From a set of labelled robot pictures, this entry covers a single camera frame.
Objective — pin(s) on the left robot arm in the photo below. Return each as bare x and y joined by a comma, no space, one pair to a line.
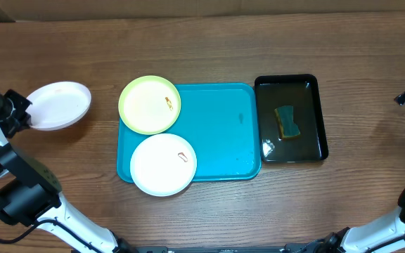
30,194

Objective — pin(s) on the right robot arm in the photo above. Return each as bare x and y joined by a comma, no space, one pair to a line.
385,234

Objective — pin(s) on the teal plastic tray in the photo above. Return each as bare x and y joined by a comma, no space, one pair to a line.
220,123

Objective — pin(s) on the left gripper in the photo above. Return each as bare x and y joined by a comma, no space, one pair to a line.
24,117

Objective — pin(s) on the black water tray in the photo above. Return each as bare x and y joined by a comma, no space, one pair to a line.
302,92

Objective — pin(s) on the green yellow sponge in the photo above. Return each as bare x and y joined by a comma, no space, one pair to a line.
285,120

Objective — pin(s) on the white plate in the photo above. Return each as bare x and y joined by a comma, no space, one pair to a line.
58,105
163,165

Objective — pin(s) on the white plate front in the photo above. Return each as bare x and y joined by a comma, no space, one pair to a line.
163,165

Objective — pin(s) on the lime green plate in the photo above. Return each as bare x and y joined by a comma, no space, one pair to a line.
149,105

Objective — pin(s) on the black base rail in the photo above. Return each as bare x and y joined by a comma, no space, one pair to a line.
288,248

